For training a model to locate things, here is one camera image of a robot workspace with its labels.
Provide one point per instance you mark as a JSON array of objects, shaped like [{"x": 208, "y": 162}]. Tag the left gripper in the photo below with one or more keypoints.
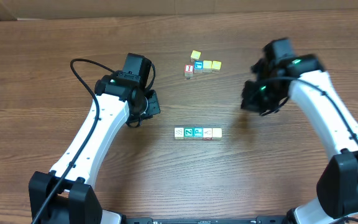
[{"x": 153, "y": 104}]

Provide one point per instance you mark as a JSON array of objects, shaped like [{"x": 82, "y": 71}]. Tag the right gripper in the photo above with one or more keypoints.
[{"x": 248, "y": 99}]

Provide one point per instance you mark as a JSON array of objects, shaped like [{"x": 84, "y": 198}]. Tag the yellow letter K block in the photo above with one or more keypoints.
[{"x": 217, "y": 133}]

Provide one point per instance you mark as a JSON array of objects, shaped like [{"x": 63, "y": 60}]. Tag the white ice cream block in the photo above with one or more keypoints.
[{"x": 207, "y": 133}]

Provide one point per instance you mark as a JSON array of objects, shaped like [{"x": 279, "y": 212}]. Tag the white sketch block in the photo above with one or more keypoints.
[{"x": 179, "y": 133}]

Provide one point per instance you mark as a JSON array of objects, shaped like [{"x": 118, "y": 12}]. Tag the blue letter P block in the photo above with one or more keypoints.
[{"x": 198, "y": 133}]

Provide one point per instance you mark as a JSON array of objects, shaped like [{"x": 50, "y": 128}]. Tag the green letter Z block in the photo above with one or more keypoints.
[{"x": 189, "y": 133}]

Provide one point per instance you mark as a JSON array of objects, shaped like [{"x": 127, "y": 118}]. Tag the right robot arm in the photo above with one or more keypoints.
[{"x": 310, "y": 87}]

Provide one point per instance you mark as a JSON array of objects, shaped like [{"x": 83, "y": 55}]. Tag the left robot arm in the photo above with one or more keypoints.
[{"x": 66, "y": 193}]

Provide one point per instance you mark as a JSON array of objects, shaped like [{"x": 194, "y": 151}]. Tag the red letter I block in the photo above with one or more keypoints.
[{"x": 189, "y": 70}]

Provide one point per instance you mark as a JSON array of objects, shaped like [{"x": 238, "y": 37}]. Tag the yellow block row end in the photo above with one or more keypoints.
[{"x": 216, "y": 66}]

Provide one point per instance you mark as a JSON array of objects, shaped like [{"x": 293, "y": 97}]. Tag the yellow block far top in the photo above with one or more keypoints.
[{"x": 195, "y": 55}]

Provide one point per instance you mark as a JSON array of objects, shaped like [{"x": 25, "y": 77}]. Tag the blue letter block in row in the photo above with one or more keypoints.
[{"x": 198, "y": 66}]

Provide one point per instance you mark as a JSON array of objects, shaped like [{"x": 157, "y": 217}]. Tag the yellow block in row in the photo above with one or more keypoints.
[{"x": 207, "y": 66}]

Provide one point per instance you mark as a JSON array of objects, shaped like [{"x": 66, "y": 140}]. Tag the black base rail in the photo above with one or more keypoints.
[{"x": 262, "y": 219}]

